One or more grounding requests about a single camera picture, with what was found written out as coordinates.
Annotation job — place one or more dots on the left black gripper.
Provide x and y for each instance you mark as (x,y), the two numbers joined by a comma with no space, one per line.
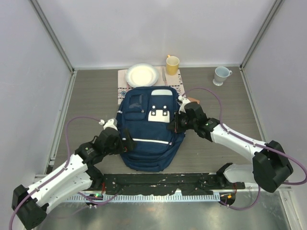
(127,145)

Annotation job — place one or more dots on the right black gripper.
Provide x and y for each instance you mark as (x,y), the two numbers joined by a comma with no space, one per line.
(173,126)

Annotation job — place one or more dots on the navy blue student backpack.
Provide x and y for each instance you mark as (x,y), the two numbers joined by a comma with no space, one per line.
(145,113)

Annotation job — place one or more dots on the brown leather wallet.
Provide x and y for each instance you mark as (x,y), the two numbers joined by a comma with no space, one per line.
(193,100)

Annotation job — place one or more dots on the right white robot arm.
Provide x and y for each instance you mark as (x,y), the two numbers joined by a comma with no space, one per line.
(269,166)

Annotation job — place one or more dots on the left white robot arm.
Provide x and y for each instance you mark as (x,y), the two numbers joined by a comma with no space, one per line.
(32,204)

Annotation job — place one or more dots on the patterned cloth placemat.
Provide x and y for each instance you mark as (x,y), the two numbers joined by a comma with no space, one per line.
(174,81)

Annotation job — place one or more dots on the white paper plate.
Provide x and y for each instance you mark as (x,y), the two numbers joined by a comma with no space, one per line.
(141,75)

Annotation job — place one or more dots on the yellow ceramic mug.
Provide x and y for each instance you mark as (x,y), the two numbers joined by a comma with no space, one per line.
(172,64)

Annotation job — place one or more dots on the light blue footed cup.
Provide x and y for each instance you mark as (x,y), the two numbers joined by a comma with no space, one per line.
(220,75)

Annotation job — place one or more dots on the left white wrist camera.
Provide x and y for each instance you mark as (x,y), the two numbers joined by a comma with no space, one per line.
(111,123)

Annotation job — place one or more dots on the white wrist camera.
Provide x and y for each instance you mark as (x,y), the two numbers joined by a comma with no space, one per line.
(182,102)
(111,123)

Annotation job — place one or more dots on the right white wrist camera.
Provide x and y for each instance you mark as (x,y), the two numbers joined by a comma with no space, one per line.
(182,102)

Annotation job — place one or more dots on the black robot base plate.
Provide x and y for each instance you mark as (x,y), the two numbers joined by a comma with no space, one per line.
(162,184)

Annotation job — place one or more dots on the slotted cable duct rail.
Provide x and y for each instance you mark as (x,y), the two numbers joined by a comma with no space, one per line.
(176,197)

